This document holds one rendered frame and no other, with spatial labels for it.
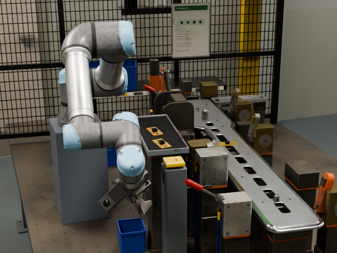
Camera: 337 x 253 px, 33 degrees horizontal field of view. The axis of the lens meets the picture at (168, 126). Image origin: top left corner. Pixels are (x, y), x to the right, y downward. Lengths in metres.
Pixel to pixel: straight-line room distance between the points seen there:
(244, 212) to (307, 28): 4.11
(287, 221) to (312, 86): 4.21
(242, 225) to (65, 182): 0.83
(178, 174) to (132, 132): 0.24
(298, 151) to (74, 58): 1.68
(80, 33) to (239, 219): 0.77
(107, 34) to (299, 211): 0.83
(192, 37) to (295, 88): 2.70
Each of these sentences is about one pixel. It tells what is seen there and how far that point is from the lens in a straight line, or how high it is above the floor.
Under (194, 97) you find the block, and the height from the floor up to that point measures 1.00.
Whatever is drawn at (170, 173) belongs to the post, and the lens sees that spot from 1.75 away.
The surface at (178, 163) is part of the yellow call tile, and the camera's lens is 1.75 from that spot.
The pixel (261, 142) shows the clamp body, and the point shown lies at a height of 0.98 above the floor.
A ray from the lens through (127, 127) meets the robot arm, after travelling 1.61.
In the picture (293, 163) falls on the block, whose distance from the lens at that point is 2.12.
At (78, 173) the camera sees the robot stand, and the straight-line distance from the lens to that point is 2.31.
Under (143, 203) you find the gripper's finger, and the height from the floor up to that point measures 1.03.
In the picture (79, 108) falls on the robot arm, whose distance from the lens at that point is 1.65.
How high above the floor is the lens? 1.84
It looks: 19 degrees down
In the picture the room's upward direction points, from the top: 1 degrees counter-clockwise
